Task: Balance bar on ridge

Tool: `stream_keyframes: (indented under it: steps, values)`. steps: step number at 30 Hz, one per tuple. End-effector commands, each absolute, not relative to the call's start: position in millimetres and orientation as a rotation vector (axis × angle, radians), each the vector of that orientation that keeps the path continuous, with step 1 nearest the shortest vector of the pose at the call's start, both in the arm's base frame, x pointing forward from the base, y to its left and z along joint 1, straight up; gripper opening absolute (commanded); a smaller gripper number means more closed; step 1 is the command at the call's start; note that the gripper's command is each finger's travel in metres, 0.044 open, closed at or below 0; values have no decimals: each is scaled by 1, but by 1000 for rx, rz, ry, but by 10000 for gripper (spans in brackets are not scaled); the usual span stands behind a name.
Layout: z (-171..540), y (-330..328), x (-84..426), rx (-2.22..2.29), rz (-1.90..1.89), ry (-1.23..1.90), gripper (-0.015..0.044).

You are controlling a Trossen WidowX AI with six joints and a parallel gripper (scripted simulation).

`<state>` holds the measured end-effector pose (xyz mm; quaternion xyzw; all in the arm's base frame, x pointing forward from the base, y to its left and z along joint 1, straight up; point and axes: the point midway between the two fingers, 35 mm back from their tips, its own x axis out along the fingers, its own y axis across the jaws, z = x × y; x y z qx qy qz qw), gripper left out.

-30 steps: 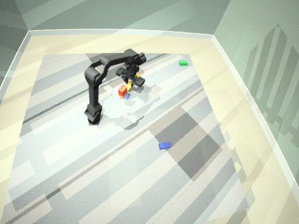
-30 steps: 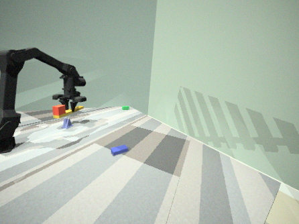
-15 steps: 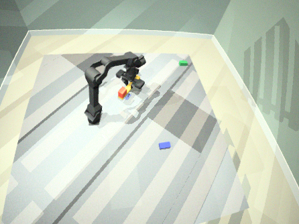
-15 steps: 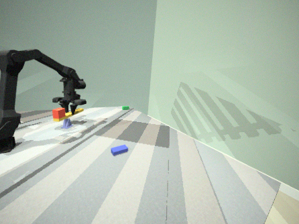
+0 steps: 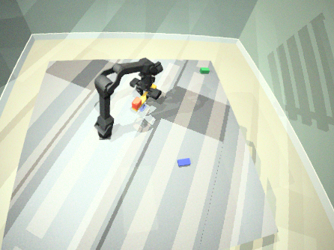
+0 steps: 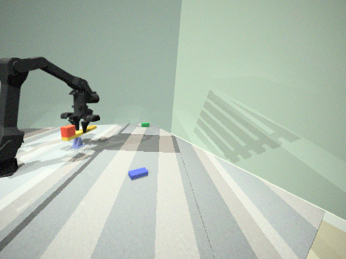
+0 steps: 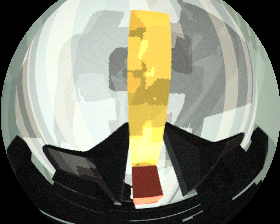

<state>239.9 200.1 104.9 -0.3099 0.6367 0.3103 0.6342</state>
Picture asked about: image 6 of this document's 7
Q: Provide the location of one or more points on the small blue block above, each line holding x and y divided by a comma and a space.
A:
138, 173

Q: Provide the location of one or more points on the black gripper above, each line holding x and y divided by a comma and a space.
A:
80, 112

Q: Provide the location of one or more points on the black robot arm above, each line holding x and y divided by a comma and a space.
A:
13, 72

